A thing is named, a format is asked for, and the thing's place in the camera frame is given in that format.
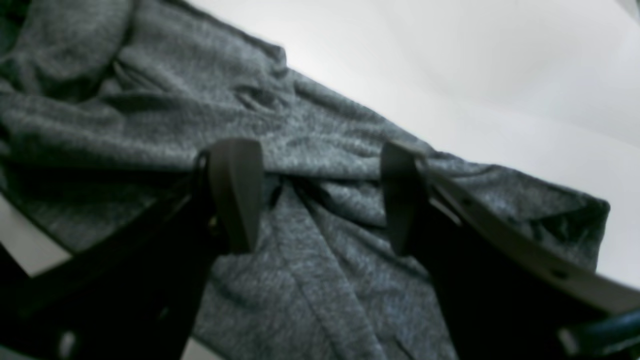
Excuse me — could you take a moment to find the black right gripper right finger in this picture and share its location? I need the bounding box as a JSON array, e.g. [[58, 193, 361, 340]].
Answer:
[[380, 142, 640, 360]]

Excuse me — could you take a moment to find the grey t-shirt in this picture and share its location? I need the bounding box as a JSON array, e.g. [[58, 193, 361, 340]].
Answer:
[[0, 0, 610, 360]]

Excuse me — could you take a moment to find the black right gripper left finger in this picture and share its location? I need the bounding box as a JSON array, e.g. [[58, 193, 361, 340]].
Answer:
[[0, 138, 265, 360]]

